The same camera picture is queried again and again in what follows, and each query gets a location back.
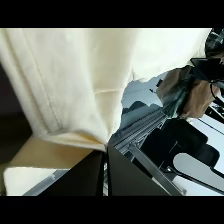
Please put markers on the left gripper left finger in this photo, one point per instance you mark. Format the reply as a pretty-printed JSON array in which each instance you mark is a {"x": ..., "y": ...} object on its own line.
[{"x": 83, "y": 176}]

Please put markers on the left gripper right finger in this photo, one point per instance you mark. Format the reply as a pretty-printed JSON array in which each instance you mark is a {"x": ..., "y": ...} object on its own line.
[{"x": 130, "y": 176}]

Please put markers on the cream T-shirt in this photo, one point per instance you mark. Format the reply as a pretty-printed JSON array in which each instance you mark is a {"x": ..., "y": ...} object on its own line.
[{"x": 73, "y": 83}]

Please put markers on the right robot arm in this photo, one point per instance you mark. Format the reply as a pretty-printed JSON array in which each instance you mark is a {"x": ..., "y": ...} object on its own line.
[{"x": 183, "y": 140}]

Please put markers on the brown garment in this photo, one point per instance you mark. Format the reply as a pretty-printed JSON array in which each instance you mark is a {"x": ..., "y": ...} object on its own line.
[{"x": 196, "y": 96}]

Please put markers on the silver frame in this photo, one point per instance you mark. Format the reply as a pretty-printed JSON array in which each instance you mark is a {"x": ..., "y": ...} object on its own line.
[{"x": 151, "y": 168}]

